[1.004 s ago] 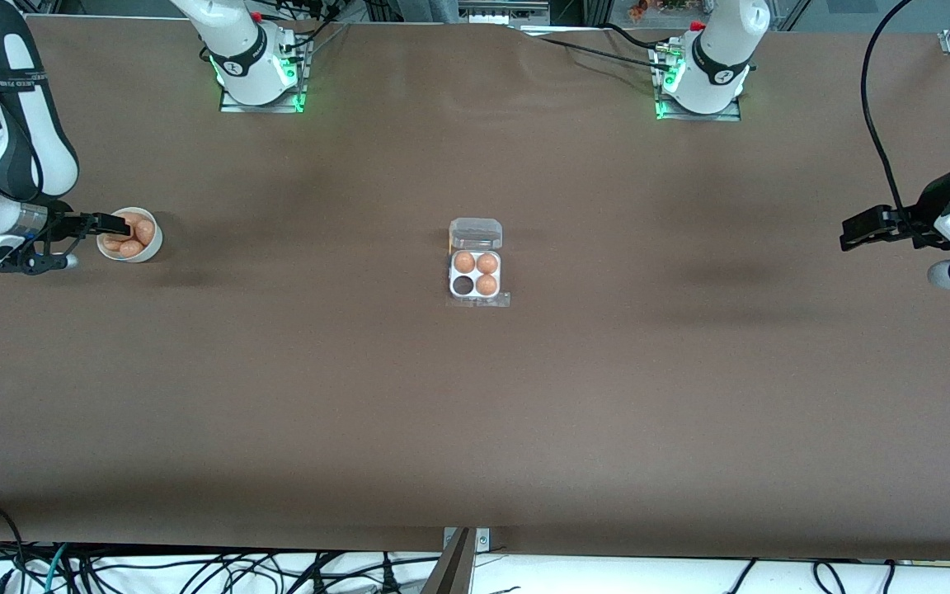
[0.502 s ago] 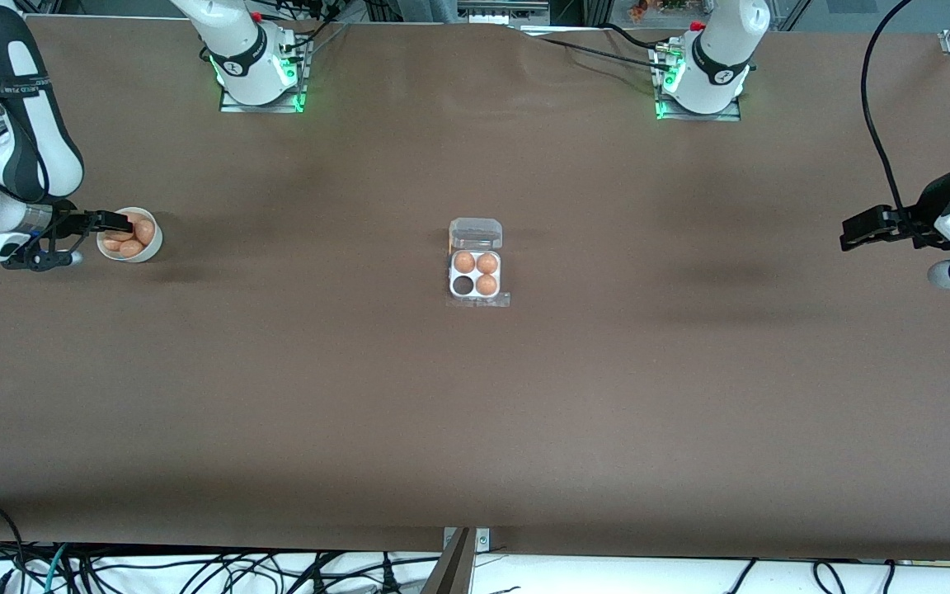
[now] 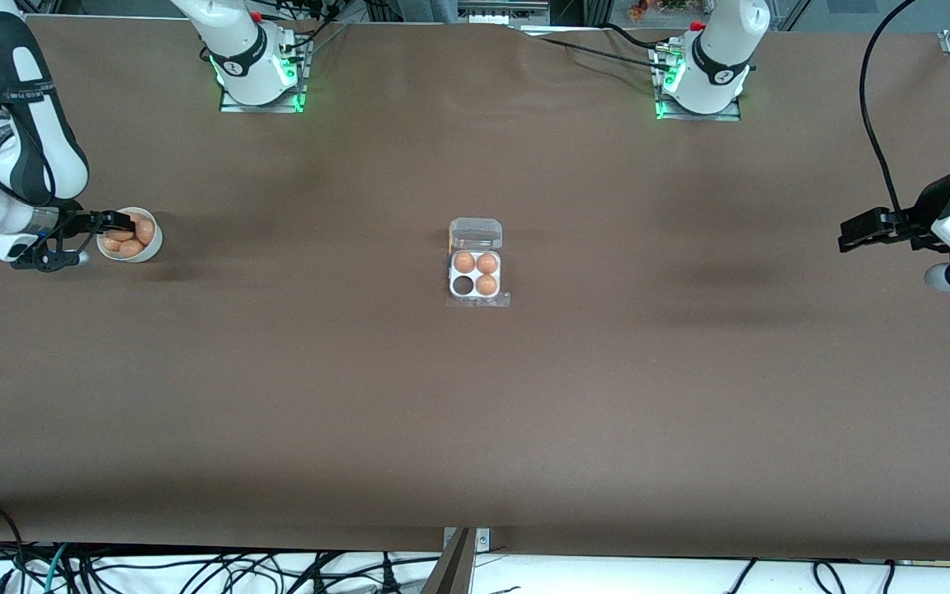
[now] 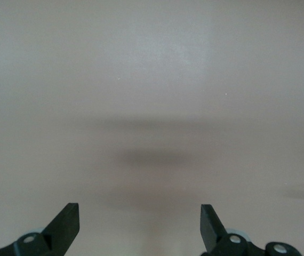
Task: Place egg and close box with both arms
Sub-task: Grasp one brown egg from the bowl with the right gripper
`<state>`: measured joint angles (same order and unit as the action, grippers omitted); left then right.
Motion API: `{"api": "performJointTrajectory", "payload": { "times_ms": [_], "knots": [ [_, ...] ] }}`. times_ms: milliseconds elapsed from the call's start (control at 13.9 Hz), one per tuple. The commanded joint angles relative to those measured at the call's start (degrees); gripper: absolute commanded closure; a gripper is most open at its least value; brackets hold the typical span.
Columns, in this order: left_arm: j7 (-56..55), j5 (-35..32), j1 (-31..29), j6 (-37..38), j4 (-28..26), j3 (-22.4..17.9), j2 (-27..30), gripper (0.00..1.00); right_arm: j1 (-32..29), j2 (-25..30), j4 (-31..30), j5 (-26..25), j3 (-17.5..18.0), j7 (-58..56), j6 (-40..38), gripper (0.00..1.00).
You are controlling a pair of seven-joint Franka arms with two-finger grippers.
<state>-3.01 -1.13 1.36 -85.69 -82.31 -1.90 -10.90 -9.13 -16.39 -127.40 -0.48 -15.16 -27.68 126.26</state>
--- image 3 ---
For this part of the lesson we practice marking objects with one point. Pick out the white round bowl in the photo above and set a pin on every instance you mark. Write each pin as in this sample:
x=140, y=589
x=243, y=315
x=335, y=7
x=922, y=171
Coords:
x=150, y=250

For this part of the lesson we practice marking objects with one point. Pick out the clear plastic egg carton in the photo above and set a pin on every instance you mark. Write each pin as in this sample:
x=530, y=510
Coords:
x=475, y=235

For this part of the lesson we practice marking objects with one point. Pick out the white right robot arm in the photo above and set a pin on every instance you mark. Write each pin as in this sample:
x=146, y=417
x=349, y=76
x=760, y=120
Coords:
x=244, y=58

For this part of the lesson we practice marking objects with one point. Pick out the person in blue jeans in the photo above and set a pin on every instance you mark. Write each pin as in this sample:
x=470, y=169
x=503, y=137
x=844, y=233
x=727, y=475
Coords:
x=430, y=10

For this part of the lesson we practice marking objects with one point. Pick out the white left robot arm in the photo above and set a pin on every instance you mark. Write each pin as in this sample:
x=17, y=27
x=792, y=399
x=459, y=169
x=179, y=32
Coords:
x=714, y=58

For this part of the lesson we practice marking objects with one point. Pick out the small metal bracket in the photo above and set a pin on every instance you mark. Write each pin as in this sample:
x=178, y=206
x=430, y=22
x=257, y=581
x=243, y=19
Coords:
x=483, y=540

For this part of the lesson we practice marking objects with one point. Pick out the small orange toy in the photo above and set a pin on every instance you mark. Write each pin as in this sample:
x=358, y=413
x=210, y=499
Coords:
x=638, y=10

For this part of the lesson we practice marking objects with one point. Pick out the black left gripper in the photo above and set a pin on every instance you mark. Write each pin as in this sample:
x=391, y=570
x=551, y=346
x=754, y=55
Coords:
x=914, y=221

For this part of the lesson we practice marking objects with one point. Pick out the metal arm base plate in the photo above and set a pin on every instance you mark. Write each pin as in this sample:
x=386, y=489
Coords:
x=261, y=108
x=698, y=117

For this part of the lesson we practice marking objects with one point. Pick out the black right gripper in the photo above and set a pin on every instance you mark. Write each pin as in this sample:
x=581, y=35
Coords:
x=71, y=222

